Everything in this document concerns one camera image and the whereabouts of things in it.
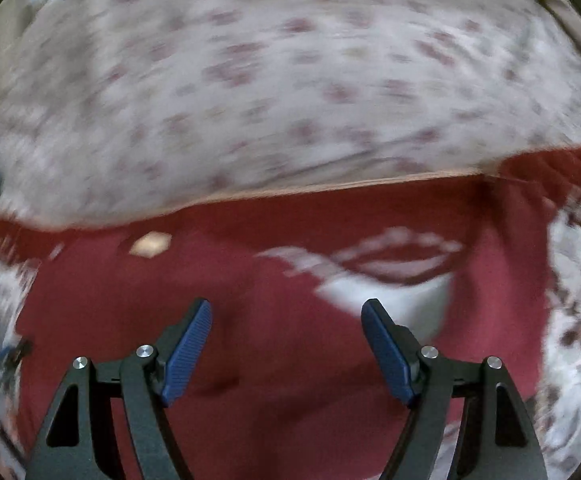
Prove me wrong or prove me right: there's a floral white pillow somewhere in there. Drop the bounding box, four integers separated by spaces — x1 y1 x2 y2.
0 0 581 231

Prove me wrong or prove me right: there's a red white floral blanket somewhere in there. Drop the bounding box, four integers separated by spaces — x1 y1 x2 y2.
0 145 581 480

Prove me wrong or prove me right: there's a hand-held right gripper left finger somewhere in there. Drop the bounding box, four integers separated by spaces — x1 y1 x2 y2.
25 298 214 480

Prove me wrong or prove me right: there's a dark red garment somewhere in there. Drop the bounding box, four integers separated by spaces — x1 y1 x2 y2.
15 180 556 480

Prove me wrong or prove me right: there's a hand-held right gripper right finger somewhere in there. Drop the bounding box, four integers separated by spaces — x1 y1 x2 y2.
361 298 548 480

